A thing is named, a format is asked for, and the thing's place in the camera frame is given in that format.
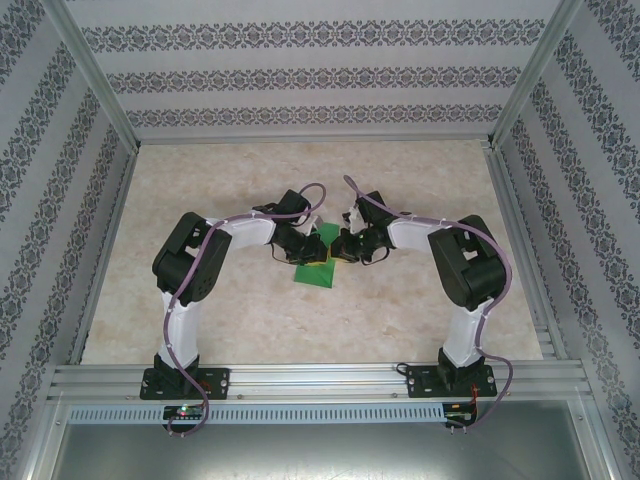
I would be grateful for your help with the aluminium table edge rail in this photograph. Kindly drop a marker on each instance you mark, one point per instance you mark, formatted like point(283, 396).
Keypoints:
point(104, 260)
point(507, 200)

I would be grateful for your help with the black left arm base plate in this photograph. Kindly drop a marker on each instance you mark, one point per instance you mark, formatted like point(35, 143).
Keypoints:
point(220, 382)

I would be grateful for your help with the circuit board with green light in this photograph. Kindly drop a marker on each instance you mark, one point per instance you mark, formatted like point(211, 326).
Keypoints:
point(185, 412)

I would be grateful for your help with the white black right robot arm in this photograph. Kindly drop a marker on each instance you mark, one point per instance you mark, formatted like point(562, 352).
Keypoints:
point(462, 330)

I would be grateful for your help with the aluminium frame post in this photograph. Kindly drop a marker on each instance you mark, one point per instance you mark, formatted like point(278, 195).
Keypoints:
point(101, 80)
point(527, 80)

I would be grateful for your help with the grey sheet metal panel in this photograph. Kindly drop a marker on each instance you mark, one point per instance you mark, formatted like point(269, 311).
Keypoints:
point(320, 455)

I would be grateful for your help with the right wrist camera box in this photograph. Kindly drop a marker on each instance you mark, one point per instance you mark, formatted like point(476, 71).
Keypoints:
point(351, 215)

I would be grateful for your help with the small circuit board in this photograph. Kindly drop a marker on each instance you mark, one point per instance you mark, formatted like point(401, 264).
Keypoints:
point(457, 417)

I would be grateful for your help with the aluminium frame strut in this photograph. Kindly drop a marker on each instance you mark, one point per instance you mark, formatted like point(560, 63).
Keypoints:
point(42, 440)
point(599, 440)

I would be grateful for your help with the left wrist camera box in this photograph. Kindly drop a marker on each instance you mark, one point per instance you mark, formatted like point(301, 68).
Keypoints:
point(315, 225)

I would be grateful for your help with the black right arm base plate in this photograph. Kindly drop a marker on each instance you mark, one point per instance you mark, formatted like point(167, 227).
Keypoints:
point(420, 382)

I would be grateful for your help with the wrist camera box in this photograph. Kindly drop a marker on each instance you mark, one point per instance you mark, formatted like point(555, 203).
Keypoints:
point(315, 225)
point(351, 215)

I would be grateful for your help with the wide aluminium base rail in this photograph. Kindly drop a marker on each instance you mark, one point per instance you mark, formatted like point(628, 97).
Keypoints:
point(320, 380)

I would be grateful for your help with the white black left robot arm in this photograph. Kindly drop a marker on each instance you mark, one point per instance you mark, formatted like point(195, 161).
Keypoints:
point(182, 320)

